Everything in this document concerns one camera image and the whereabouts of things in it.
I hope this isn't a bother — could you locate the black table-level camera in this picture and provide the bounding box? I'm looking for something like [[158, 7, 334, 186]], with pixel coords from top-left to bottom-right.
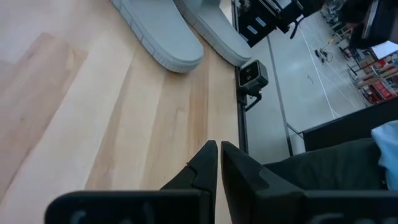
[[236, 58, 269, 112]]

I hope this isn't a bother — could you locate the storage rack with red bins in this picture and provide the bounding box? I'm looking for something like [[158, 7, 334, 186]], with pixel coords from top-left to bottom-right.
[[347, 49, 398, 105]]

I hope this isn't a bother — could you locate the black desk panel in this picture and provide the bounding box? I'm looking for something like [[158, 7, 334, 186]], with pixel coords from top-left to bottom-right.
[[302, 98, 398, 152]]

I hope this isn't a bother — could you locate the black metal table frame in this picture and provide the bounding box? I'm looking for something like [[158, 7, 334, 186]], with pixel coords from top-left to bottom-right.
[[230, 0, 250, 154]]

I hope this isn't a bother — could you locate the grey slide sandal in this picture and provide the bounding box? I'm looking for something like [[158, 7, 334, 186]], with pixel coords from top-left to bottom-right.
[[110, 0, 205, 74], [173, 0, 252, 67]]

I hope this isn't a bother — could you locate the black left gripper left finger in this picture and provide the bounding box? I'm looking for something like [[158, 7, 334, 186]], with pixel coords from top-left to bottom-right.
[[159, 139, 219, 224]]

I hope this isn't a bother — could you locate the small wheeled cart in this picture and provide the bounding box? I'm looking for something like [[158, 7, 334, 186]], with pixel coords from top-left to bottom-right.
[[313, 46, 334, 65]]

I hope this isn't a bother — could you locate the black computer monitor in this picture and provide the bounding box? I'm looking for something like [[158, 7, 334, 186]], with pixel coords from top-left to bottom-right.
[[338, 0, 398, 50]]

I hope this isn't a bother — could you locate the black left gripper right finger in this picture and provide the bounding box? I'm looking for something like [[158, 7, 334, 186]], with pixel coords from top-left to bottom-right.
[[220, 141, 308, 224]]

